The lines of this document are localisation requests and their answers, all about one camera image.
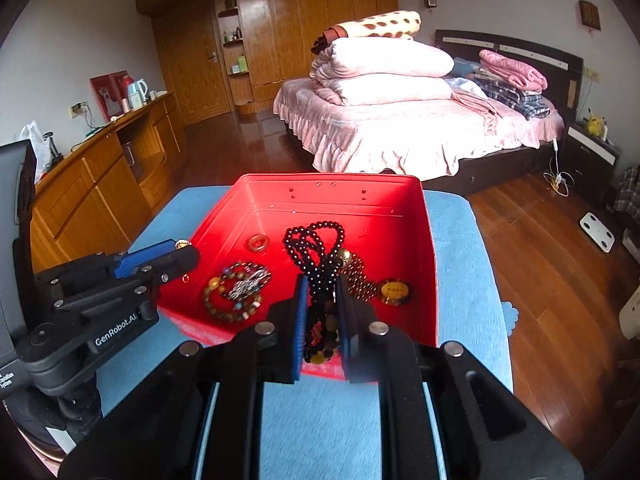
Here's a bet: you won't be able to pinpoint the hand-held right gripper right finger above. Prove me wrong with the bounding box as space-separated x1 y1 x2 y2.
335 275 584 480

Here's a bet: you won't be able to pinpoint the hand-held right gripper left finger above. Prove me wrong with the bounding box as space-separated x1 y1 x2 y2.
60 274 309 480

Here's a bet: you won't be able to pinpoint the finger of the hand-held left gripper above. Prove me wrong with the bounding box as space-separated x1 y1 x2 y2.
52 246 202 312
34 240 180 291

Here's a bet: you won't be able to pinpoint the multicolour bead bracelet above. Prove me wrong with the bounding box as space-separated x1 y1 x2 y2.
214 265 264 322

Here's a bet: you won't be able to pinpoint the tiger-eye bead bracelet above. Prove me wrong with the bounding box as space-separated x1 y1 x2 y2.
203 262 251 324

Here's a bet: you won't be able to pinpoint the brown necklace with amber pendant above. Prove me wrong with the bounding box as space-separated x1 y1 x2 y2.
336 247 415 307

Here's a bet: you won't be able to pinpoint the black bead necklace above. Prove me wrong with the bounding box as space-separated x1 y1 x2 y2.
283 220 347 367

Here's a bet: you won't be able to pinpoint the red tin box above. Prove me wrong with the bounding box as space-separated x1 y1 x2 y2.
159 172 442 382

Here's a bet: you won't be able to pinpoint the person's left hand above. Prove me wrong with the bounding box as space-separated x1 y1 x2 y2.
12 379 104 450

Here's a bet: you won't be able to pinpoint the wooden sideboard cabinet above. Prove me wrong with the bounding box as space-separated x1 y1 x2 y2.
30 91 189 262

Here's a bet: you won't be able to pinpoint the blue tablecloth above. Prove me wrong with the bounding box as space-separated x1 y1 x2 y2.
95 185 521 480

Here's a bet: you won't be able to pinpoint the white plastic bag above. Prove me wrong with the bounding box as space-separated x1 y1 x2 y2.
20 120 54 182

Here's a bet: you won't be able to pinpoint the white electric kettle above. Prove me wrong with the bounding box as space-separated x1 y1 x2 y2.
126 78 150 110

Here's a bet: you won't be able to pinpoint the red gift box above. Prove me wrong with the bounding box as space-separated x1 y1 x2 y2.
90 72 135 122

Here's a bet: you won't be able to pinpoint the wooden door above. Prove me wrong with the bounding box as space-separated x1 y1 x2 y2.
152 10 234 129

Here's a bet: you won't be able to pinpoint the bed with pink bedspread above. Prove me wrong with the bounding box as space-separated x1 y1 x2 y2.
272 77 569 184

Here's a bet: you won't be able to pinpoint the large pink folded quilt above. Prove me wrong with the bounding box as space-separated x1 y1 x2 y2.
312 72 454 107
311 37 455 81

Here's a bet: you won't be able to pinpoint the white bathroom scale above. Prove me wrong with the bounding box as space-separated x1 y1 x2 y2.
579 212 626 254

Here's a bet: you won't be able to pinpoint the light blue cloth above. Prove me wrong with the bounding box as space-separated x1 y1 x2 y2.
444 57 489 101

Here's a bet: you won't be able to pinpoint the wooden wardrobe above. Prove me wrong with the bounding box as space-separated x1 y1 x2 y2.
134 0 399 107

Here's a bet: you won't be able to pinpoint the plaid folded clothes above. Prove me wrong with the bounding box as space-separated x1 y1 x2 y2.
470 72 552 120

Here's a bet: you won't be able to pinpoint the dark nightstand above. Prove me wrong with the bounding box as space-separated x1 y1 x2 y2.
559 122 621 206

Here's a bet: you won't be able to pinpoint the spotted cream blanket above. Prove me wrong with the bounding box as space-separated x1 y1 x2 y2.
312 10 422 56

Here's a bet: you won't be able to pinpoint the small pink folded blanket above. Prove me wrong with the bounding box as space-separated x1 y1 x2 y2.
478 49 549 94

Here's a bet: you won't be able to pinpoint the plaid bag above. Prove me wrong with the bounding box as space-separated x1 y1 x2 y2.
612 165 640 214

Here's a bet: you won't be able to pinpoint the yellow plush toy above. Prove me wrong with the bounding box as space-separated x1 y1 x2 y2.
585 109 607 137

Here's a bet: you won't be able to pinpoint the dark wooden headboard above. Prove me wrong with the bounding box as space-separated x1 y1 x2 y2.
434 29 585 122

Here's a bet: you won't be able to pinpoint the white charger cable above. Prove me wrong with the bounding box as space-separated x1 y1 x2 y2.
544 137 584 197

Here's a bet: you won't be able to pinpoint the brown framed wall ornament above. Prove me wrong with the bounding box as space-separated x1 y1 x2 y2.
579 0 602 32

